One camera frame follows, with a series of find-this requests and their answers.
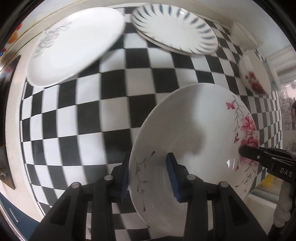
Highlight colourful wall stickers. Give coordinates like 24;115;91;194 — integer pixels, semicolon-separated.
0;23;22;56

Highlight white bowl dark rim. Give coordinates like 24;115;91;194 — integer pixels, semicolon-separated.
231;21;259;50

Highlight white plate blue leaf rim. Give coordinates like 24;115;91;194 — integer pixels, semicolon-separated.
131;4;218;55

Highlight white plate under blue plate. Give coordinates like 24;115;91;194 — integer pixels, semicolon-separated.
137;30;207;56

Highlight white plate grey flower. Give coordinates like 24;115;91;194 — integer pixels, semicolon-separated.
27;7;125;87

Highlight white bowl red flowers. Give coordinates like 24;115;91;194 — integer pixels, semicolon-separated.
238;50;271;95

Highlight white plate pink flowers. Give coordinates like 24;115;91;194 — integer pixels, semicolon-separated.
129;83;259;237

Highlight black white checkered mat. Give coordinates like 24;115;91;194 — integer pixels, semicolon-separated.
20;7;282;215

